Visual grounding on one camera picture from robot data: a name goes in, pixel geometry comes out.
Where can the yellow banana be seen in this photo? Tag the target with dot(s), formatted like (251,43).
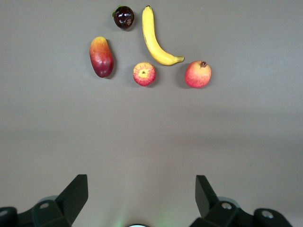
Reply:
(154,42)

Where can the red yellow mango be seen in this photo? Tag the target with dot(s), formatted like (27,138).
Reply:
(101,58)

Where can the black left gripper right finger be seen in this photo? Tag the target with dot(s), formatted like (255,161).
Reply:
(204,196)

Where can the red yellow apple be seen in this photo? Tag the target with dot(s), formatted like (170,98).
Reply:
(144,74)

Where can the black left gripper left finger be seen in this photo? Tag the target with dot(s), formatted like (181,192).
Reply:
(73,198)

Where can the brown table mat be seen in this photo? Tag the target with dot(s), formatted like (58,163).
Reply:
(151,130)

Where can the red pomegranate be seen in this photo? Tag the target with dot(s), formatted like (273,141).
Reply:
(197,75)

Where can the dark purple mangosteen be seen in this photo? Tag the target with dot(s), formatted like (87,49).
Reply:
(123,17)

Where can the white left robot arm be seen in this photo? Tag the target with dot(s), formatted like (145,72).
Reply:
(137,225)

